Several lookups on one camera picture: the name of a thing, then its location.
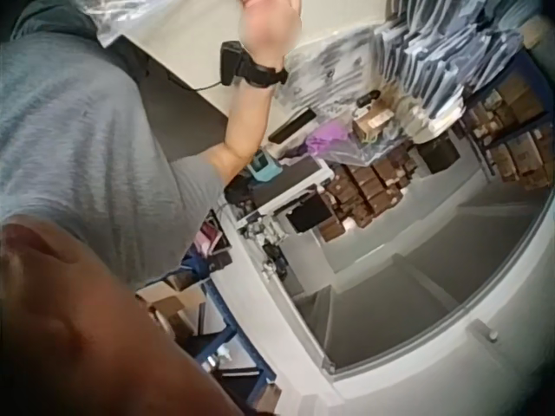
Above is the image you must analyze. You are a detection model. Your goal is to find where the black box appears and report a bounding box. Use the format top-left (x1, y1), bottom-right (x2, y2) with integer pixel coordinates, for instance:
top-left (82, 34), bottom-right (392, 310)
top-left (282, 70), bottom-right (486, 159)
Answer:
top-left (286, 195), bottom-right (336, 234)

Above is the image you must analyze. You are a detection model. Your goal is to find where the purple plastic bag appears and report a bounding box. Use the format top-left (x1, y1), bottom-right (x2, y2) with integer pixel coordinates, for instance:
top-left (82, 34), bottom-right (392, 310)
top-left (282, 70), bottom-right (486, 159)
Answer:
top-left (305, 120), bottom-right (350, 156)

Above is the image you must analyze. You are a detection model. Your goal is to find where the stack of brown cardboard boxes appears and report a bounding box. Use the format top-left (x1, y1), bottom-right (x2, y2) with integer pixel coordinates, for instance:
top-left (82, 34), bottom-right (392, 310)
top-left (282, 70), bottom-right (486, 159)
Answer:
top-left (318, 142), bottom-right (420, 243)

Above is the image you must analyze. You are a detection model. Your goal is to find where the black wrist band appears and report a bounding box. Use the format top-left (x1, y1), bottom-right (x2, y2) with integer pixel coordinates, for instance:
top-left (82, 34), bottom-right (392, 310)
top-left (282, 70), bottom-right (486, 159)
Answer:
top-left (220, 40), bottom-right (289, 90)

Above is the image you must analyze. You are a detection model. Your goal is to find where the small brown cardboard box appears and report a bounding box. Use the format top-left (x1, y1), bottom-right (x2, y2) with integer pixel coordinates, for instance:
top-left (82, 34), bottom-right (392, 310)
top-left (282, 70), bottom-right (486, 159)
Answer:
top-left (351, 107), bottom-right (398, 140)

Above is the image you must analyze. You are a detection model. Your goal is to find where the clear plastic bag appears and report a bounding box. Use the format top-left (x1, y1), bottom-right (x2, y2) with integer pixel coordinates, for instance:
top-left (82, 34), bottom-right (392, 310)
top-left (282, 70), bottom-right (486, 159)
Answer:
top-left (73, 0), bottom-right (242, 48)

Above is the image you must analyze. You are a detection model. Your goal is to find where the pink booklet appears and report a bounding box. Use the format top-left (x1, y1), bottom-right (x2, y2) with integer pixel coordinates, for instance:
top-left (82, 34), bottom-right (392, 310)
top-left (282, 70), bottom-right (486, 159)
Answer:
top-left (194, 218), bottom-right (231, 261)

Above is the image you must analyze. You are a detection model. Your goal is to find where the person's right hand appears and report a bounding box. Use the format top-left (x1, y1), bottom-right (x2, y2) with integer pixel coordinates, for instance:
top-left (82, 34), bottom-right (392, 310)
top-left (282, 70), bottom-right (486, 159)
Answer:
top-left (238, 0), bottom-right (304, 69)

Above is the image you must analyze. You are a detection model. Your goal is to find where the black cable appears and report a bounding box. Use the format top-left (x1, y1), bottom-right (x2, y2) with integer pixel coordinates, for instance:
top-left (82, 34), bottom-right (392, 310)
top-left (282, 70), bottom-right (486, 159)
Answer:
top-left (166, 71), bottom-right (231, 92)

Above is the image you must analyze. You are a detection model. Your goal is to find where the teal tape dispenser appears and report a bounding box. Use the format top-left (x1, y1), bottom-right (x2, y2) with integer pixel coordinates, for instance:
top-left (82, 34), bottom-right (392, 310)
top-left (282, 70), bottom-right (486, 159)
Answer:
top-left (247, 151), bottom-right (278, 182)

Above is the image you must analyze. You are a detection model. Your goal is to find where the blue shelf with cartons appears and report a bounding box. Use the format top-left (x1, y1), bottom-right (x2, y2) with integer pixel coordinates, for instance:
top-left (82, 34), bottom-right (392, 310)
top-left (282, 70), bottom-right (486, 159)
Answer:
top-left (459, 42), bottom-right (555, 192)

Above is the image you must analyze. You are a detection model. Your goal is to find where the blue metal rack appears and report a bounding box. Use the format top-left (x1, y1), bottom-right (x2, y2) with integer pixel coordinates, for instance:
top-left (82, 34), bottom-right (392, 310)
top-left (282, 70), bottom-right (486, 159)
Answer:
top-left (164, 250), bottom-right (278, 400)

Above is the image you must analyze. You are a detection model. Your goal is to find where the black scanner device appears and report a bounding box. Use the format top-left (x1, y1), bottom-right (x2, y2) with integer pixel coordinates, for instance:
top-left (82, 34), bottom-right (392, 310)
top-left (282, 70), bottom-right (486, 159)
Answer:
top-left (356, 89), bottom-right (382, 108)

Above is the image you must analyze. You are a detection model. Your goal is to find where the open cardboard carton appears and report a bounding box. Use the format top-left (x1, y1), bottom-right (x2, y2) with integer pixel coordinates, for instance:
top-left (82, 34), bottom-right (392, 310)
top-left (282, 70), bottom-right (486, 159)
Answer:
top-left (136, 281), bottom-right (207, 343)

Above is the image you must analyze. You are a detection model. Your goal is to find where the black bin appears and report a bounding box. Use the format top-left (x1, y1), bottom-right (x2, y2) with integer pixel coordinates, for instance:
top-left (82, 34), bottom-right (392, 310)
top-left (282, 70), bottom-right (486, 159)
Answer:
top-left (416, 134), bottom-right (461, 175)

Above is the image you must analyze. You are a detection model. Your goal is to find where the black stapler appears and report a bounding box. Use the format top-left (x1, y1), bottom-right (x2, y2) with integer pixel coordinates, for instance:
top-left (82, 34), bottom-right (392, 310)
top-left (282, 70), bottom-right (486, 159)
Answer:
top-left (268, 107), bottom-right (317, 144)

